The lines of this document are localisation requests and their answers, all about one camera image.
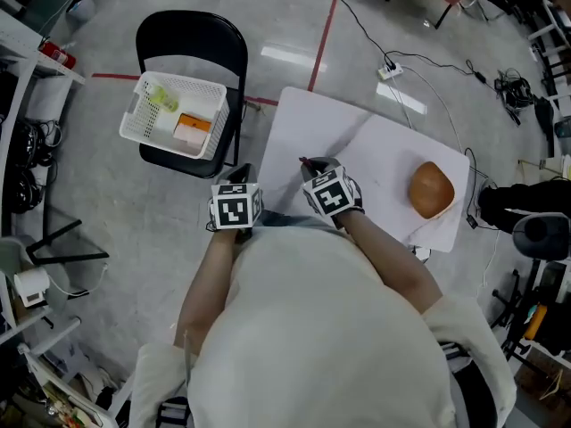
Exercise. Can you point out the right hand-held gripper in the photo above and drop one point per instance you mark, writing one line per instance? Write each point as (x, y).
(332, 196)

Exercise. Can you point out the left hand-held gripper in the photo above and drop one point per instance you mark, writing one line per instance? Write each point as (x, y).
(234, 208)

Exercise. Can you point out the small red packet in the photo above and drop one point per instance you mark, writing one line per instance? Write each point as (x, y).
(305, 161)

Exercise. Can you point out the orange tissue packet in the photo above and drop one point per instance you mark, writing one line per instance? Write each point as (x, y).
(192, 125)

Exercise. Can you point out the green drink bottle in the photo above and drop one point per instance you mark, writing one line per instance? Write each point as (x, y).
(163, 100)

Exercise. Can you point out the brown wooden bowl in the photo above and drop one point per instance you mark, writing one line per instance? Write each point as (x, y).
(430, 190)

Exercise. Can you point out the person's left forearm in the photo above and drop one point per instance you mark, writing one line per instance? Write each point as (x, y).
(203, 292)

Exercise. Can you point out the person's right forearm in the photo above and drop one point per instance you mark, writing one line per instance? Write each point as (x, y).
(392, 265)

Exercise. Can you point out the white marble-pattern table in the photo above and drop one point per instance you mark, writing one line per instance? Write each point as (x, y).
(312, 123)

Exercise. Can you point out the person's blue jeans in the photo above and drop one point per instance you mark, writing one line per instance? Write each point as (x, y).
(285, 219)

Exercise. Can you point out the white perforated plastic basket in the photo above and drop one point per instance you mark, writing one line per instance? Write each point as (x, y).
(147, 123)

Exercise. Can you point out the white power strip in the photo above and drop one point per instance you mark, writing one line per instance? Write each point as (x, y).
(421, 253)
(390, 71)

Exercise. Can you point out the black folding chair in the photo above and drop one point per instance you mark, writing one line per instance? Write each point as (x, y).
(192, 34)

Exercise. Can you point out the person's cream shirt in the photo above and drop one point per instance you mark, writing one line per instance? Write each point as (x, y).
(312, 337)

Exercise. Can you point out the red fire extinguisher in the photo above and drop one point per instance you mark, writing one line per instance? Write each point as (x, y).
(58, 54)

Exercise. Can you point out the small trash bin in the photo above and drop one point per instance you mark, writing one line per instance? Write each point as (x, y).
(82, 7)

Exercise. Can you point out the black office chair base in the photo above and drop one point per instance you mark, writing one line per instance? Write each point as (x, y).
(513, 301)

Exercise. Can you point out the small white device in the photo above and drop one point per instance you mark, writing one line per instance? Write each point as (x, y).
(31, 285)

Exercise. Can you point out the white metal shelf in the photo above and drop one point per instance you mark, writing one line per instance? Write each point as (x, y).
(53, 334)

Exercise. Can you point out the pale chair with black legs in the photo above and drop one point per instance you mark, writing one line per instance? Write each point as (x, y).
(9, 257)

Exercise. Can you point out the white shelf with black cases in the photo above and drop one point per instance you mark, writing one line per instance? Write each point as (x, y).
(18, 29)

